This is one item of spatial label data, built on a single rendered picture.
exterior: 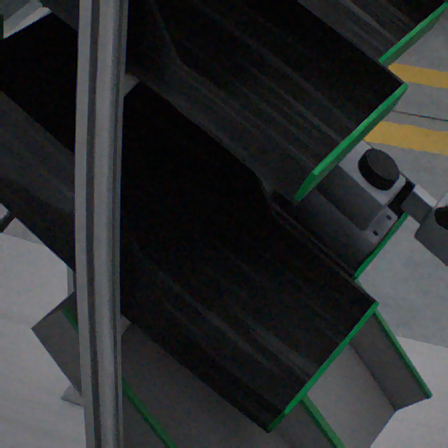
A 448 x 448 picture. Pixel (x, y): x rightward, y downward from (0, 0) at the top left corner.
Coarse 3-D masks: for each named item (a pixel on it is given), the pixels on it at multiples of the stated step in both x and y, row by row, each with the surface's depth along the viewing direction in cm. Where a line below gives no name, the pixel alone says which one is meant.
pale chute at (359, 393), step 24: (360, 336) 101; (384, 336) 100; (336, 360) 100; (360, 360) 102; (384, 360) 101; (408, 360) 100; (336, 384) 99; (360, 384) 101; (384, 384) 102; (408, 384) 101; (336, 408) 98; (360, 408) 100; (384, 408) 102; (336, 432) 97; (360, 432) 99
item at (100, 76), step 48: (96, 0) 60; (96, 48) 62; (96, 96) 63; (96, 144) 64; (96, 192) 66; (96, 240) 67; (96, 288) 69; (96, 336) 71; (96, 384) 74; (96, 432) 76
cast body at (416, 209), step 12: (420, 192) 85; (408, 204) 86; (420, 204) 85; (432, 204) 85; (444, 204) 84; (420, 216) 86; (432, 216) 83; (420, 228) 84; (432, 228) 84; (420, 240) 85; (432, 240) 84; (444, 240) 83; (432, 252) 85; (444, 252) 84
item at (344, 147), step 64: (64, 0) 64; (128, 0) 62; (192, 0) 71; (256, 0) 73; (128, 64) 64; (192, 64) 67; (256, 64) 69; (320, 64) 72; (256, 128) 62; (320, 128) 68
